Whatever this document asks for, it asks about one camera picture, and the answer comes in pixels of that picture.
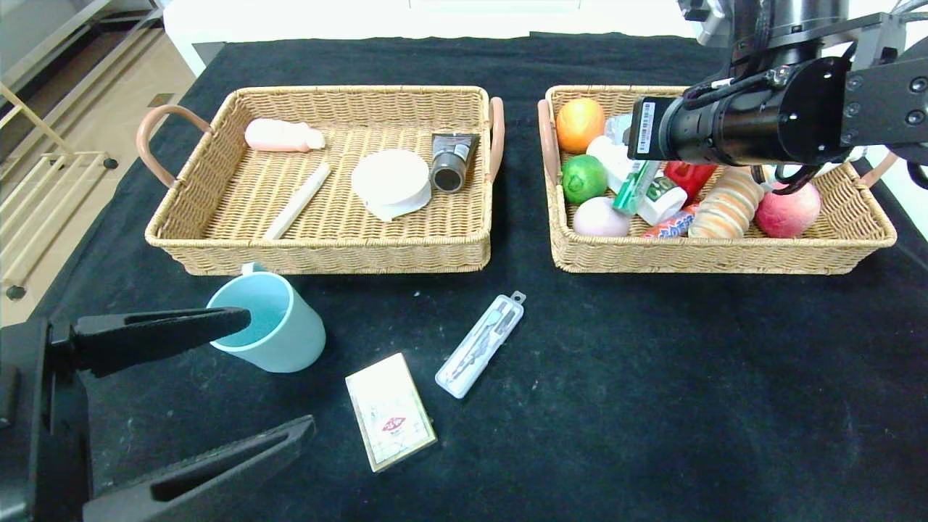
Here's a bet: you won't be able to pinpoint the green chewing gum pack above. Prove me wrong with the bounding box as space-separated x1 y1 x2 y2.
613 161 662 217

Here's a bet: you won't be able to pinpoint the dark grey cosmetic tube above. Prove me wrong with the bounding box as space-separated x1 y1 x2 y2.
430 133 481 194

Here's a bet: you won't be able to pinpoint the pale pink round fruit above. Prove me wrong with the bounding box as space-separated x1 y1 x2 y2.
572 196 631 239

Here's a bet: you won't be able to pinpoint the orange wrapped sausage snack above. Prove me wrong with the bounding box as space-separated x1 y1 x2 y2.
642 203 700 239

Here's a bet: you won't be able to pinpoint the green lime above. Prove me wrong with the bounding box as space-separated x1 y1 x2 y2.
561 154 609 205

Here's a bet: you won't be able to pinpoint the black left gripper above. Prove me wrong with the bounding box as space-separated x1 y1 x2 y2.
0 307 294 522

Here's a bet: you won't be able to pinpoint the beige wooden rolling rack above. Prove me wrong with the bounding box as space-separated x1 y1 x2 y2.
0 82 123 345

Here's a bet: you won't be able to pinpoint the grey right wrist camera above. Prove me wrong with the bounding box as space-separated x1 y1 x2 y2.
678 0 727 46

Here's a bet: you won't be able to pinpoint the white tape roll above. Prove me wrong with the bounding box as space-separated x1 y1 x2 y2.
351 149 432 223

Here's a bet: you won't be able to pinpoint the flat white stick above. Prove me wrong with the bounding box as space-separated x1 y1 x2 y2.
261 164 335 241

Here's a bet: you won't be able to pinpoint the clear plastic compass case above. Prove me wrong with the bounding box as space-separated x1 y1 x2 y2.
435 291 527 400

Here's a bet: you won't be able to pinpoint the rectangular wicker basket brown handles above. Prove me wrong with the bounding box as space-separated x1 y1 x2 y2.
138 86 506 277
537 86 898 275

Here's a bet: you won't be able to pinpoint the cream playing card box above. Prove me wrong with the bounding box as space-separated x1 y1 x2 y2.
345 353 439 473

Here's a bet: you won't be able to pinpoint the red peach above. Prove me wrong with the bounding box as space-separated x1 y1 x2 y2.
754 179 822 239

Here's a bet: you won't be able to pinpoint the red soda can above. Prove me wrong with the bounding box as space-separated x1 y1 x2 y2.
663 161 718 204

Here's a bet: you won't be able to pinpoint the black table cloth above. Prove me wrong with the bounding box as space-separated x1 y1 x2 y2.
0 33 928 522

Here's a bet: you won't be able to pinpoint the orange fruit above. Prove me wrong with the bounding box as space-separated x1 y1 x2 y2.
555 99 606 155

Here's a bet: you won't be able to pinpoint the teal plastic mug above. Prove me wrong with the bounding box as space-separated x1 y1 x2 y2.
207 263 327 374

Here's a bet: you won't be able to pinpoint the striped bread roll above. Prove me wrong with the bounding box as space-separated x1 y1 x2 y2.
687 167 766 241

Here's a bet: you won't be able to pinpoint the grey metal shelf frame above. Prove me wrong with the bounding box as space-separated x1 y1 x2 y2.
0 0 167 109

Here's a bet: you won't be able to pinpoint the white table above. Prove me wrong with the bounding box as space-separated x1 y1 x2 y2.
163 0 780 79

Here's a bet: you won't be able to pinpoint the white yogurt bottle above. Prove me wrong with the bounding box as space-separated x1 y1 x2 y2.
586 136 688 225

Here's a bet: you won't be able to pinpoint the pink lotion bottle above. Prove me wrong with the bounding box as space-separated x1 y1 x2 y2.
245 119 326 154

